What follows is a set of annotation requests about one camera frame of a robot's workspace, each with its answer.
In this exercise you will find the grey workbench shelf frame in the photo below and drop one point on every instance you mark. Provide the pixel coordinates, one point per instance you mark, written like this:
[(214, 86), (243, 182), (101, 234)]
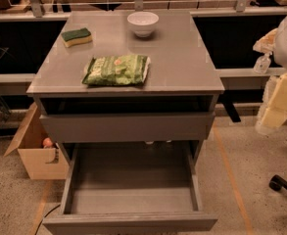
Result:
[(233, 79)]

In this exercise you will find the black office chair base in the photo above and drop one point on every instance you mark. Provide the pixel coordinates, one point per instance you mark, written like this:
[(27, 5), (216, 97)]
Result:
[(276, 183)]

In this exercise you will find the white ceramic bowl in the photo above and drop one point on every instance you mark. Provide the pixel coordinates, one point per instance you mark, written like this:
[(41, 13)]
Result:
[(142, 24)]

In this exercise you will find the grey drawer cabinet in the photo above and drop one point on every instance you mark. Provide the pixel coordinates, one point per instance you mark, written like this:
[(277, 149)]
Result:
[(130, 99)]

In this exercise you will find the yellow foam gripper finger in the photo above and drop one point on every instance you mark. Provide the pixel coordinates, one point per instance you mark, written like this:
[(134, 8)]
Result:
[(273, 111)]

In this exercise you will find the closed grey top drawer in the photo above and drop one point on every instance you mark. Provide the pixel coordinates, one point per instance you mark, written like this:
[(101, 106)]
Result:
[(127, 127)]

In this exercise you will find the green yellow sponge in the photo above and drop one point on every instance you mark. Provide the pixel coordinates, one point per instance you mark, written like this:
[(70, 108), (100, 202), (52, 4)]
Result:
[(76, 37)]

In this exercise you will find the orange object in box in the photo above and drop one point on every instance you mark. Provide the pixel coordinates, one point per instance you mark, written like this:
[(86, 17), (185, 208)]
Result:
[(47, 143)]

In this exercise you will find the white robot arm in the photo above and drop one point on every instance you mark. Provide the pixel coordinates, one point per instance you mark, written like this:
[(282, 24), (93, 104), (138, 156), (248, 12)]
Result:
[(275, 42)]

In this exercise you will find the clear sanitizer pump bottle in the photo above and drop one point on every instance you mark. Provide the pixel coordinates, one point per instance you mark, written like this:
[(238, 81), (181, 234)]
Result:
[(262, 63)]

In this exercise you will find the cardboard box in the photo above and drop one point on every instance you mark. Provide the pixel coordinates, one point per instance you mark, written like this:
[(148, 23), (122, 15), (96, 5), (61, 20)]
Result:
[(40, 163)]

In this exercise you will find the green jalapeno chip bag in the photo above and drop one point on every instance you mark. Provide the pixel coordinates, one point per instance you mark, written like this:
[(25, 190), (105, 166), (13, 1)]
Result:
[(117, 70)]

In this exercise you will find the open grey middle drawer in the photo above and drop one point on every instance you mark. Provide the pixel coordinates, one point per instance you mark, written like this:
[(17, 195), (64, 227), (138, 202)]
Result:
[(130, 188)]

